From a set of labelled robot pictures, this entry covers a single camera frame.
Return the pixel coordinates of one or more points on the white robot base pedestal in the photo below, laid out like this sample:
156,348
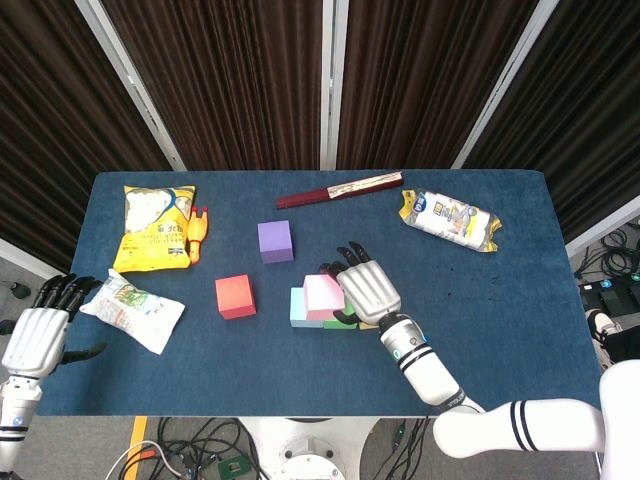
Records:
310,450

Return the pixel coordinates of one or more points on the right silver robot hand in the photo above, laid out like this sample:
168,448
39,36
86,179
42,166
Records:
370,292

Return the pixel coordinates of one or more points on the person's white shoe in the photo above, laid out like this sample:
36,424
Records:
602,330

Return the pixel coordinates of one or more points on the brown curtain panel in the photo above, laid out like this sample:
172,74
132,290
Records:
585,100
45,125
225,85
420,75

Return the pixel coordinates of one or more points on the black power unit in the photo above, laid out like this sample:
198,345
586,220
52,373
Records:
610,297

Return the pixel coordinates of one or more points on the green circuit board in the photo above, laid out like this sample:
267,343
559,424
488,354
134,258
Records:
232,467

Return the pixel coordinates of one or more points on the red foam cube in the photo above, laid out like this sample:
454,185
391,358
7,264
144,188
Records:
235,295

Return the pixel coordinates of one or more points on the yellow snack bag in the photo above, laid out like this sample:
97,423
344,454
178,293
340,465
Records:
150,235

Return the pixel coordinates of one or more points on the yellow rubber chicken toy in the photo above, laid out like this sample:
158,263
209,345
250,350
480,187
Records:
196,235

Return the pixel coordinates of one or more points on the white snack bag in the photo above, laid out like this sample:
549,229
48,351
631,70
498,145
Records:
135,312

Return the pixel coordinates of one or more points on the clear pack of white rolls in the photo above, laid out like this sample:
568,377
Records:
450,217

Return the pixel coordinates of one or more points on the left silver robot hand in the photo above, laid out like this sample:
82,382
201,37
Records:
35,342

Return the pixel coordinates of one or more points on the blue felt table cover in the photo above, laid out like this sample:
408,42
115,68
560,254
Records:
280,375

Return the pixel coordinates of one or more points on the small black floor object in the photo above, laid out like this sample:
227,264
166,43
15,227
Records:
20,290
6,326

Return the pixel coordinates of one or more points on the purple foam cube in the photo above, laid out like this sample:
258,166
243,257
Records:
275,240

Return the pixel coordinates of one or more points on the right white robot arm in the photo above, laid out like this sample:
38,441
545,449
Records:
425,365

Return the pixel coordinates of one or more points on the white partition post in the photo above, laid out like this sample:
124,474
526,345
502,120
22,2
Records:
505,80
30,260
605,225
130,80
332,85

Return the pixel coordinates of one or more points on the dark red folded fan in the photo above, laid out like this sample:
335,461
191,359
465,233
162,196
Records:
310,196

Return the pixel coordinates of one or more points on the black trouser leg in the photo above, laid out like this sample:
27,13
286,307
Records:
625,347

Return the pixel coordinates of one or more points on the yellow cube block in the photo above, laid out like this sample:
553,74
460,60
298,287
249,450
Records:
367,326

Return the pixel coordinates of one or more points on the pink foam cube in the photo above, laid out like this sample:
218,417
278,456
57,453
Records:
322,297

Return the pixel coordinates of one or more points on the green foam cube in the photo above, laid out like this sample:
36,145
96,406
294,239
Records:
340,325

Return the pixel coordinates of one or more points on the light blue foam cube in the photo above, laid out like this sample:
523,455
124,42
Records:
297,310

